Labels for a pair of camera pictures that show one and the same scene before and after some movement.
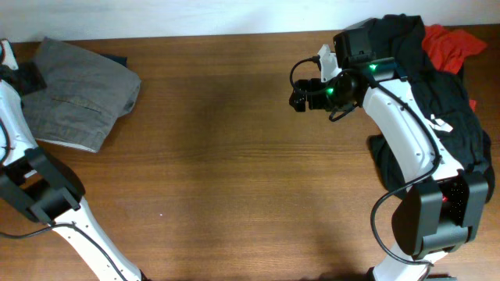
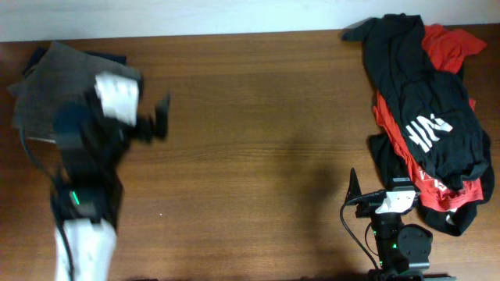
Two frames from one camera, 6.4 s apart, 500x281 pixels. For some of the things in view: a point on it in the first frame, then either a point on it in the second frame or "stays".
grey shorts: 85,94 stays
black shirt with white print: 442,97 stays
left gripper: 34,80 → 146,129
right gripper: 316,101 → 366,209
